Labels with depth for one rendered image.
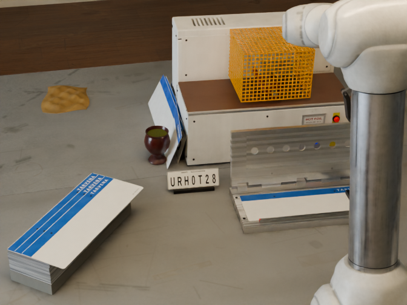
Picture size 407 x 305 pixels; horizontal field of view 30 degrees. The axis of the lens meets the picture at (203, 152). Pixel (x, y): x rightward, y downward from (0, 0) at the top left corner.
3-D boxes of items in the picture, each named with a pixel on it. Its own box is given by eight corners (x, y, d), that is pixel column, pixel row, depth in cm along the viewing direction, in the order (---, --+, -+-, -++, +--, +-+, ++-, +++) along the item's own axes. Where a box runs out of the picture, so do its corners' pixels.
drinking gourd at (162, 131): (157, 150, 254) (157, 121, 248) (175, 160, 249) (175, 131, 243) (138, 160, 249) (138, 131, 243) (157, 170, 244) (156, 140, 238)
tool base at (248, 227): (243, 233, 217) (244, 223, 215) (229, 192, 234) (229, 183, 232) (389, 219, 224) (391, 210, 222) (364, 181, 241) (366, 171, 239)
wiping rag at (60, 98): (88, 112, 275) (88, 108, 274) (39, 114, 274) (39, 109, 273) (90, 85, 294) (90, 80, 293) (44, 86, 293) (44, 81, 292)
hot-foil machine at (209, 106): (186, 168, 245) (188, 60, 225) (169, 109, 279) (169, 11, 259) (406, 150, 257) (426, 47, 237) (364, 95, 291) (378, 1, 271)
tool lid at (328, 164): (231, 132, 223) (230, 130, 225) (231, 191, 230) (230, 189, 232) (373, 121, 230) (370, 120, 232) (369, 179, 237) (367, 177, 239)
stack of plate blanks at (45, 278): (52, 295, 193) (48, 264, 188) (10, 279, 198) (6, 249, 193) (131, 212, 224) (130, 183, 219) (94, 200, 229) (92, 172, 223)
